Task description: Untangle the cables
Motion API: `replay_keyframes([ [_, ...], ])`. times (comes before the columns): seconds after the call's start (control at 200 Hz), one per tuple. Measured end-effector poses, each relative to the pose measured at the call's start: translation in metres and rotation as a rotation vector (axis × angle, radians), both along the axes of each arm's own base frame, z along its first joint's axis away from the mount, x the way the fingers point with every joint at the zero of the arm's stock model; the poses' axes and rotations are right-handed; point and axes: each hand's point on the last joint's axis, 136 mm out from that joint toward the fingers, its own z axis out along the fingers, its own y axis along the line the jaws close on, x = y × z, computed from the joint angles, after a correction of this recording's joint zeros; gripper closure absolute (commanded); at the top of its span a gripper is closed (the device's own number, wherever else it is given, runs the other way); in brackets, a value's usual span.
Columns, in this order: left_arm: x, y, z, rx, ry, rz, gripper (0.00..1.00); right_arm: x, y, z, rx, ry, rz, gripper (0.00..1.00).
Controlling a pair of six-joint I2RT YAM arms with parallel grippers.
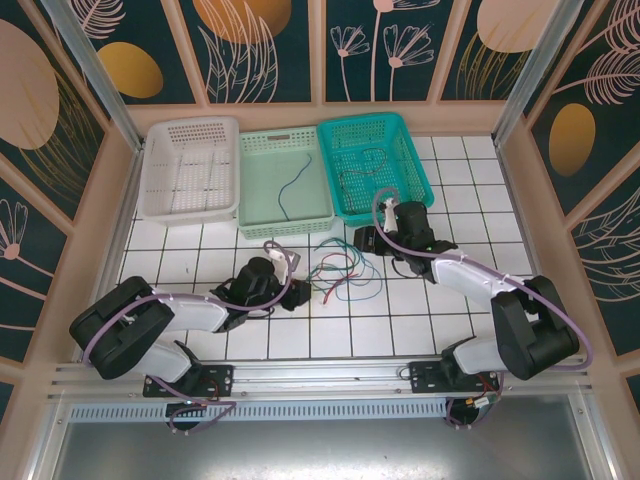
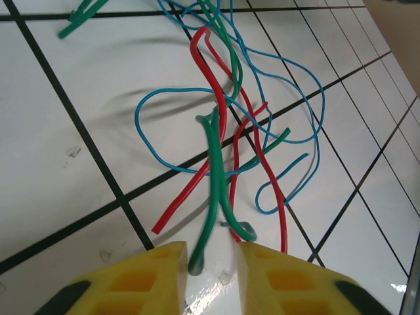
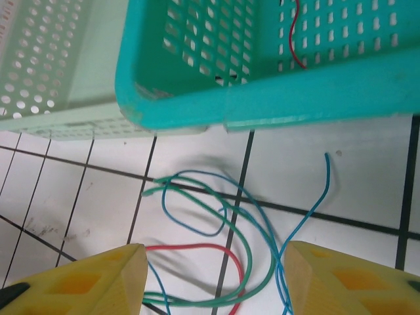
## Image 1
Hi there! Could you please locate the grey slotted cable duct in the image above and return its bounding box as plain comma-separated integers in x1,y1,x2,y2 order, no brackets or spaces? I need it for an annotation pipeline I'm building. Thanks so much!
67,402,451,421

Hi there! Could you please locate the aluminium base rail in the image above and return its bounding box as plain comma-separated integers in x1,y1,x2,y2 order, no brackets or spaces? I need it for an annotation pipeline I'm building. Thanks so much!
47,357,594,401

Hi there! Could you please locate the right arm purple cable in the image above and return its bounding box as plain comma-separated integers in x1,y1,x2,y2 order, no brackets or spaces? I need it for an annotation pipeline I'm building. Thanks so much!
373,187,596,431

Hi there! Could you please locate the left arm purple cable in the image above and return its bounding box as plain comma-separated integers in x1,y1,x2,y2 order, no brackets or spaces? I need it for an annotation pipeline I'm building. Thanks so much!
81,240,296,435

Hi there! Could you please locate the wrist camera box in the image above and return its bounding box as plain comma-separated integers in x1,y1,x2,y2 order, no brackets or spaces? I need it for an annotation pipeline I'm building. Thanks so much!
377,197,401,234
263,241,302,275

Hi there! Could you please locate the mint green plastic basket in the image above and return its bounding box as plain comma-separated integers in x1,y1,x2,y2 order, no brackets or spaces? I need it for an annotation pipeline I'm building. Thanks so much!
237,125,335,241

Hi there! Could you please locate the white plastic basket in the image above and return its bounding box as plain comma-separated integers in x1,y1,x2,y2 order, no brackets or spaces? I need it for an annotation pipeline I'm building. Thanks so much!
137,115,240,227

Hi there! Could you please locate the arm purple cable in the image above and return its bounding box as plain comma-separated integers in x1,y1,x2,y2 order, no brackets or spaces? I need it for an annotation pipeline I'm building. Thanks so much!
373,187,596,431
81,240,296,435

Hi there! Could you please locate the aluminium side rail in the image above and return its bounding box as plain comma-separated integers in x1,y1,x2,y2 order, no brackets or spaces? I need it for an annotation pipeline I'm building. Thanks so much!
494,142,586,361
47,144,146,396

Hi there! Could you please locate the teal plastic basket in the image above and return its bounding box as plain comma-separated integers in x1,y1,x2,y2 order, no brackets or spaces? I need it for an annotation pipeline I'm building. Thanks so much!
317,112,435,229

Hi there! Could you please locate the grey metal sheet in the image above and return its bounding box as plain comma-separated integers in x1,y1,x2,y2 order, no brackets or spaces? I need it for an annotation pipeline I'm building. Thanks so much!
49,418,616,480

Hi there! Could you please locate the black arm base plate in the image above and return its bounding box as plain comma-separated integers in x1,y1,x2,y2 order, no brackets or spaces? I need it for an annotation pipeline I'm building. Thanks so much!
143,364,236,399
408,359,501,396

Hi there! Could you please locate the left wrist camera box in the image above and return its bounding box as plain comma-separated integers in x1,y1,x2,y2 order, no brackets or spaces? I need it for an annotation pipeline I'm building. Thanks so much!
263,241,302,275

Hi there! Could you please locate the aluminium frame post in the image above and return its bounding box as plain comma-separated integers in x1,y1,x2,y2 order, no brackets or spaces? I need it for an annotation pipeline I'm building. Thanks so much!
42,0,146,154
492,0,594,146

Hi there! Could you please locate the thin red wire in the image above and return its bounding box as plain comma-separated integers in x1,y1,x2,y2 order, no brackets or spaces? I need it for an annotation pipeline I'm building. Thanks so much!
319,252,361,306

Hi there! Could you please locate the thin black wire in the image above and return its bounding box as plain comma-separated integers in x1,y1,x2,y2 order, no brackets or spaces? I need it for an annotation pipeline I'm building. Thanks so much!
339,147,389,214

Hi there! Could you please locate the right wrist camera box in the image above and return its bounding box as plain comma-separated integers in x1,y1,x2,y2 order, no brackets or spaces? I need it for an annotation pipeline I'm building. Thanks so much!
377,197,401,234

